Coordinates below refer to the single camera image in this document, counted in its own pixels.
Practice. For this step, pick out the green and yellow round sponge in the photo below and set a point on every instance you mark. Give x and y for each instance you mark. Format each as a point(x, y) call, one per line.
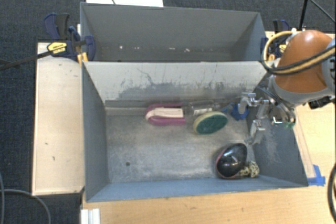
point(211, 123)

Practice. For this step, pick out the purple and white brush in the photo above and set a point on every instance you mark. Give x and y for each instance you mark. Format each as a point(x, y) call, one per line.
point(164, 114)

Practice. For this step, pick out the grey metal bin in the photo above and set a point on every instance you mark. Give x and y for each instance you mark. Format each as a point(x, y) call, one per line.
point(162, 154)

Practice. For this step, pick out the black cylinder on white bracket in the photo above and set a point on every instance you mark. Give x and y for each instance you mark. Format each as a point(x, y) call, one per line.
point(319, 102)

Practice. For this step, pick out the pale wood board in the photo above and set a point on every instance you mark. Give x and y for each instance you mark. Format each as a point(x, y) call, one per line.
point(59, 123)

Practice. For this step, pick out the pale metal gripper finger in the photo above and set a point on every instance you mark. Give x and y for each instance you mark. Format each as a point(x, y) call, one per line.
point(257, 130)
point(249, 101)

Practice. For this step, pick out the spotted toy animal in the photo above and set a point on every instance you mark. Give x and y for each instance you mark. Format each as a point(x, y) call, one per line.
point(250, 170)

